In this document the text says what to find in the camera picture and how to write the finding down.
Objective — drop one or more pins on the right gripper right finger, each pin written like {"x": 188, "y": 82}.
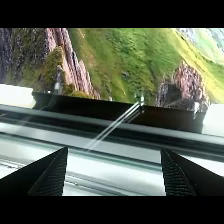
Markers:
{"x": 186, "y": 176}

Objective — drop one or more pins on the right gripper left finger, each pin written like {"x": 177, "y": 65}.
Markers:
{"x": 46, "y": 176}

